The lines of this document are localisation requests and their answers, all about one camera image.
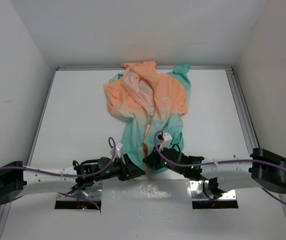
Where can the metal base plate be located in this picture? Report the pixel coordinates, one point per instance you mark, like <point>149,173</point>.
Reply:
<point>148,189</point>

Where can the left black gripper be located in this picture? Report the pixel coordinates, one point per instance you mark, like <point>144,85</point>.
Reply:
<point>128,169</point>

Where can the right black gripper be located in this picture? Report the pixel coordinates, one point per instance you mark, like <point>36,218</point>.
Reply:
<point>153,160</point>

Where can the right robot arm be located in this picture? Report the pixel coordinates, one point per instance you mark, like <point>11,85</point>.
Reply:
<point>263,169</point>

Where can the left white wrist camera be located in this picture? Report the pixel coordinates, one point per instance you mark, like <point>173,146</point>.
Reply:
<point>118,149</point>

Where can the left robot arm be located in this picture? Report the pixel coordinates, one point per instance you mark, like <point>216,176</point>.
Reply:
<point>17,180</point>

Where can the orange and teal jacket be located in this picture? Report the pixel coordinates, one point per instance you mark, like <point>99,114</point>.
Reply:
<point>148,101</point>

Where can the aluminium frame rail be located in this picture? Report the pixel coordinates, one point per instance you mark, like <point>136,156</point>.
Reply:
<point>217,124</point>

